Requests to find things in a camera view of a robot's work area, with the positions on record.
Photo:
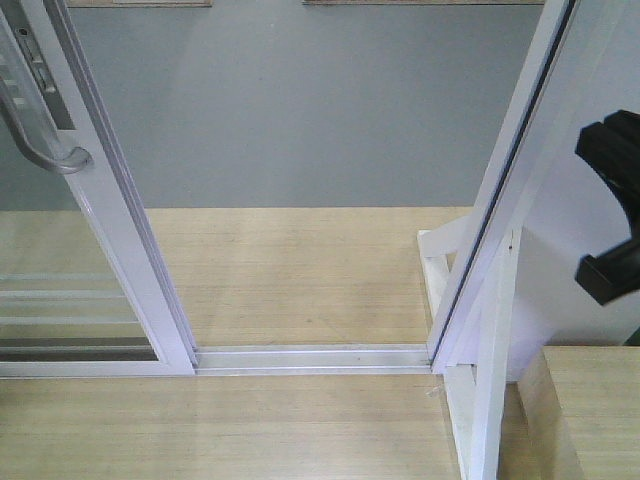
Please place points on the white wall panel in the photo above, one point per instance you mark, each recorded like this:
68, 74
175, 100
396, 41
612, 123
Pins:
572, 213

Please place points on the door lock latch plate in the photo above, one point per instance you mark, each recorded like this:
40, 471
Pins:
43, 77

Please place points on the aluminium floor track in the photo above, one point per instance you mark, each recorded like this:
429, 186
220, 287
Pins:
302, 360

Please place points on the white framed sliding glass door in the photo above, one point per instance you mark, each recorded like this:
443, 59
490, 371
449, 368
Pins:
85, 291

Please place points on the white door frame jamb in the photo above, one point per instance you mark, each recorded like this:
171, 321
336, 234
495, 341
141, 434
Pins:
500, 200

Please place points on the green cushion bag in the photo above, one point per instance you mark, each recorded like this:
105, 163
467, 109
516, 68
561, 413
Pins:
634, 338

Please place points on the grey metal door handle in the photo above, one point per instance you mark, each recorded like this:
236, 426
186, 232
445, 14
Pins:
38, 143

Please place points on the white support bracket post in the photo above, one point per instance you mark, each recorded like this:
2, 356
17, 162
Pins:
474, 368

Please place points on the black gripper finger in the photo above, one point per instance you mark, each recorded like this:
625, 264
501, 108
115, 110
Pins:
613, 274
611, 149

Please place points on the light wooden box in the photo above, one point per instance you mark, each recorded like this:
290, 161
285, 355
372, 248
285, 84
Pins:
582, 409

